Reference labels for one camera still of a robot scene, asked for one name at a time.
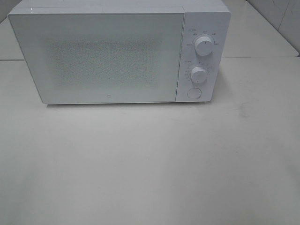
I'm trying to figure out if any white microwave knob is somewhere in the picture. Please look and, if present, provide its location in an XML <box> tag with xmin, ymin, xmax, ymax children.
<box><xmin>190</xmin><ymin>66</ymin><xmax>207</xmax><ymax>84</ymax></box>
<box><xmin>194</xmin><ymin>34</ymin><xmax>214</xmax><ymax>56</ymax></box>

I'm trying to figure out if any white microwave oven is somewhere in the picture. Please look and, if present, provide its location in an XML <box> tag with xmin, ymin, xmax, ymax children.
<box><xmin>8</xmin><ymin>0</ymin><xmax>231</xmax><ymax>104</ymax></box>

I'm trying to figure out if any white microwave door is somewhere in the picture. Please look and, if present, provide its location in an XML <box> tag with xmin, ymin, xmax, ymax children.
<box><xmin>9</xmin><ymin>14</ymin><xmax>184</xmax><ymax>104</ymax></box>

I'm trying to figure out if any round white door button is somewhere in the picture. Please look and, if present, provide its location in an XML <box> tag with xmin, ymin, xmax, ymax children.
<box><xmin>187</xmin><ymin>88</ymin><xmax>202</xmax><ymax>99</ymax></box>

